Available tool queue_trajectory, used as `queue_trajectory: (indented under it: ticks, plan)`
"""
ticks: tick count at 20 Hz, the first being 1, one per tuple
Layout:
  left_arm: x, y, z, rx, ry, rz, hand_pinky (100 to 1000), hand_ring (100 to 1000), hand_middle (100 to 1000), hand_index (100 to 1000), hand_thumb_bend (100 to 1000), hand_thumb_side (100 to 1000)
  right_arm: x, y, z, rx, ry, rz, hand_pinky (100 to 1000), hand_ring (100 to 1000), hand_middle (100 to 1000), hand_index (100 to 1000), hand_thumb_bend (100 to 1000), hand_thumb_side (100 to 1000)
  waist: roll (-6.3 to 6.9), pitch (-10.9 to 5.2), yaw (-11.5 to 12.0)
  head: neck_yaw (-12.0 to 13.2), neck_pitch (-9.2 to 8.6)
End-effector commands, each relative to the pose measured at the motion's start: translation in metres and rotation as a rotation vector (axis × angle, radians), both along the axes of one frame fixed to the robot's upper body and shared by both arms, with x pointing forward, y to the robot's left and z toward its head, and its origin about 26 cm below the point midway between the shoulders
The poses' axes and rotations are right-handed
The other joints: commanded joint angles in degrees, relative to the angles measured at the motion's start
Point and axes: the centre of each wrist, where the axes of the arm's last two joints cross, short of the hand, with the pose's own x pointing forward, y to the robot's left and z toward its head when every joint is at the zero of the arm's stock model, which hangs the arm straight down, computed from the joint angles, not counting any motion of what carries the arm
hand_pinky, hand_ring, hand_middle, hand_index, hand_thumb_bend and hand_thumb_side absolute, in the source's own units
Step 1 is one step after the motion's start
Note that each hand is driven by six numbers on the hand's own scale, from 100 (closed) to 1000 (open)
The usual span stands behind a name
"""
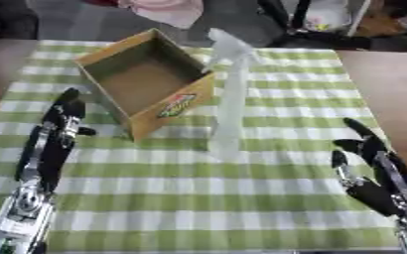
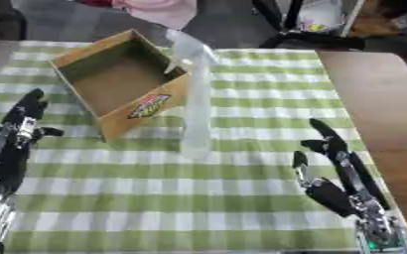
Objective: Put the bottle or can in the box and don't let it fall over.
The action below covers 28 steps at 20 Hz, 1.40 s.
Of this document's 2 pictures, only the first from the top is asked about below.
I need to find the person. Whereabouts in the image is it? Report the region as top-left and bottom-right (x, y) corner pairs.
(83, 0), (205, 30)

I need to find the black chair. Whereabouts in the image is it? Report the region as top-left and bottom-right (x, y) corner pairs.
(255, 0), (374, 52)

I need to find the brown bag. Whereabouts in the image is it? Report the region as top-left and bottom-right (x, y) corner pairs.
(352, 0), (407, 38)

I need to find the tan cardboard box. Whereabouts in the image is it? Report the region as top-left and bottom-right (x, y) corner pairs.
(72, 28), (219, 143)

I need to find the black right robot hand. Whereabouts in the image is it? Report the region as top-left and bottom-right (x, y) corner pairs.
(330, 117), (407, 218)

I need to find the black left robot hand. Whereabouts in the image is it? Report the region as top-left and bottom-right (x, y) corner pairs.
(14, 87), (98, 194)

